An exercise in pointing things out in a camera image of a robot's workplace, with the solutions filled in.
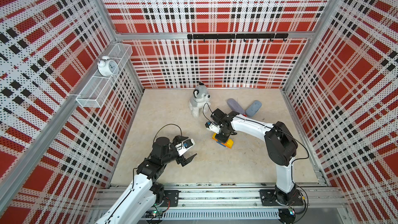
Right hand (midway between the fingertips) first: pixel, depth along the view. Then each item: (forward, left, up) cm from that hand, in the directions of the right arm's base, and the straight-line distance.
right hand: (225, 138), depth 92 cm
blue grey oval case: (+23, -21, -2) cm, 32 cm away
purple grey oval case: (+25, -8, -1) cm, 26 cm away
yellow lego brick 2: (-4, +8, +9) cm, 13 cm away
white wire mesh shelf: (+22, +79, +18) cm, 84 cm away
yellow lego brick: (-5, -2, +3) cm, 6 cm away
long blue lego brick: (-2, +4, -3) cm, 5 cm away
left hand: (-8, +19, +9) cm, 22 cm away
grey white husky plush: (+20, +16, +9) cm, 28 cm away
